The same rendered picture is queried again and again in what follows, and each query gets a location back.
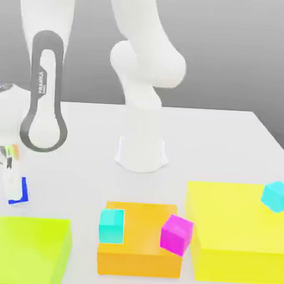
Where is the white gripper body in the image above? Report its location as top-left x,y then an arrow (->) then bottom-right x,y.
1,166 -> 24,201

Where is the small teal cube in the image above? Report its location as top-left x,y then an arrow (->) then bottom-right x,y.
97,208 -> 125,245

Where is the small magenta cube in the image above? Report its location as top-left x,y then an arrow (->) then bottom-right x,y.
159,213 -> 196,258

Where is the small cyan cube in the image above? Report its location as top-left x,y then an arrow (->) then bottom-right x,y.
260,179 -> 284,214

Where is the large lime green box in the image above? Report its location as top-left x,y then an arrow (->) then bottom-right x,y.
0,215 -> 74,284

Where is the large orange box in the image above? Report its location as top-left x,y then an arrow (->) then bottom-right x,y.
95,200 -> 186,280

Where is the large yellow box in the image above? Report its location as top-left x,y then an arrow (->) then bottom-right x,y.
180,180 -> 284,284

